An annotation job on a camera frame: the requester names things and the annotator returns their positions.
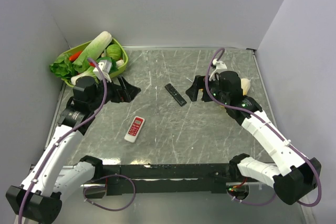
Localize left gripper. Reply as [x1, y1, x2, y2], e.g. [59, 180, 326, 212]
[89, 74, 140, 110]

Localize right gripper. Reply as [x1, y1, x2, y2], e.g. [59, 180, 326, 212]
[185, 75, 229, 105]

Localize black remote control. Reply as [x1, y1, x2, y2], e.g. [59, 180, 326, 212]
[164, 83, 187, 106]

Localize white red remote control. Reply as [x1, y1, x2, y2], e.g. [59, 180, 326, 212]
[124, 116, 145, 143]

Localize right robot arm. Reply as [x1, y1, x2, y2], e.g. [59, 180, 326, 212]
[186, 71, 321, 205]

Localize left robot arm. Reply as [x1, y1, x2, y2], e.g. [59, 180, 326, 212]
[6, 76, 141, 223]

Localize round green cabbage toy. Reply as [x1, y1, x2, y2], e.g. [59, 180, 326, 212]
[106, 44, 122, 61]

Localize green plastic basket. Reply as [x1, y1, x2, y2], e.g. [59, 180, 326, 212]
[49, 31, 128, 87]

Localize bok choy toy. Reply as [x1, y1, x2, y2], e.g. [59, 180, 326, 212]
[70, 58, 119, 86]

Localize yellow white cabbage toy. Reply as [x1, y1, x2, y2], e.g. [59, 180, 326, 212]
[219, 78, 252, 109]

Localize napa cabbage toy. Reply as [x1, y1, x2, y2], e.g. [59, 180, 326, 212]
[73, 31, 112, 67]

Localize red chili pepper toy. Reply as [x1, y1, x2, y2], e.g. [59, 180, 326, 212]
[69, 51, 82, 62]

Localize green lettuce toy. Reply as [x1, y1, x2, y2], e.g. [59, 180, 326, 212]
[49, 53, 77, 79]

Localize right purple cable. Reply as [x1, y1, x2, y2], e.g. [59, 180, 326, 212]
[205, 48, 322, 207]

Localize purple cable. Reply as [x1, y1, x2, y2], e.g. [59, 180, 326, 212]
[17, 57, 137, 224]
[205, 48, 322, 207]

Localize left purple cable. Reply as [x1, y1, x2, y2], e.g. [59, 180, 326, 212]
[17, 57, 137, 224]

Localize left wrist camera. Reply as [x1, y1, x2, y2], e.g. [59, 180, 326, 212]
[93, 60, 112, 82]

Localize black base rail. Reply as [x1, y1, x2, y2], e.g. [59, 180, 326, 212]
[72, 155, 263, 196]

